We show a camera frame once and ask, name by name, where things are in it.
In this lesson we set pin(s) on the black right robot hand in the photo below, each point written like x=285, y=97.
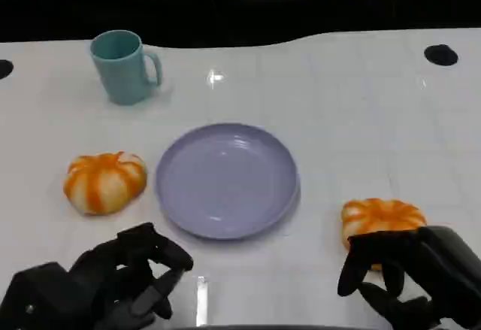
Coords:
x=432, y=266

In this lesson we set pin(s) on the pale green mug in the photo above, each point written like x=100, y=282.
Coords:
x=120, y=70

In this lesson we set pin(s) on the orange and white bread roll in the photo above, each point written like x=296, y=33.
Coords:
x=103, y=183
x=379, y=215

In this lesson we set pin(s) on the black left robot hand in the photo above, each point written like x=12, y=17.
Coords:
x=101, y=270

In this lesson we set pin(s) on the lilac plate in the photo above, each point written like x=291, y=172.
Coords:
x=225, y=179

